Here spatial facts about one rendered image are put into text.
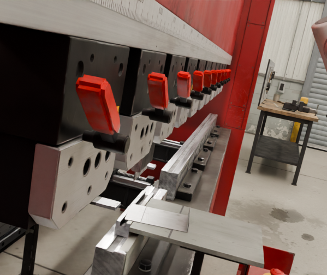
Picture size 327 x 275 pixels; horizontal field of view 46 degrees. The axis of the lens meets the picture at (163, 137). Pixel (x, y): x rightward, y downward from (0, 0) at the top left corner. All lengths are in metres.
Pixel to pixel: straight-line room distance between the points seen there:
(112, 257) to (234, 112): 2.30
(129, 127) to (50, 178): 0.20
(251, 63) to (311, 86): 5.46
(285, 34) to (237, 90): 5.54
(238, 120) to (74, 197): 2.62
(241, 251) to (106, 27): 0.54
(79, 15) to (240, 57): 2.64
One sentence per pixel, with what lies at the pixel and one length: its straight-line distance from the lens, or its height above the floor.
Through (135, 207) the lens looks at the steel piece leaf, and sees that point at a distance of 0.87.
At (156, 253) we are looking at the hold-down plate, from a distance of 0.90.
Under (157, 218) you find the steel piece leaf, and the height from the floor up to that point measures 1.00.
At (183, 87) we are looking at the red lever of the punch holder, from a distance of 0.68.
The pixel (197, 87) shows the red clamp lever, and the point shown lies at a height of 1.28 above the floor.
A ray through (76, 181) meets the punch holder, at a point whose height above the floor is 1.21.
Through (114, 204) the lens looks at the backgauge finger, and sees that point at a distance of 0.85.
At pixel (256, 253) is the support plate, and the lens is 0.80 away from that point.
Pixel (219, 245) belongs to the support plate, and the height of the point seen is 1.00.
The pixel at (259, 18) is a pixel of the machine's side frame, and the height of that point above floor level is 1.69.
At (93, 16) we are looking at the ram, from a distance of 0.34.
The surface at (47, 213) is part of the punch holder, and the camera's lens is 0.34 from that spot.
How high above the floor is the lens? 1.34
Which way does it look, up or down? 12 degrees down
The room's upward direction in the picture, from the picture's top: 11 degrees clockwise
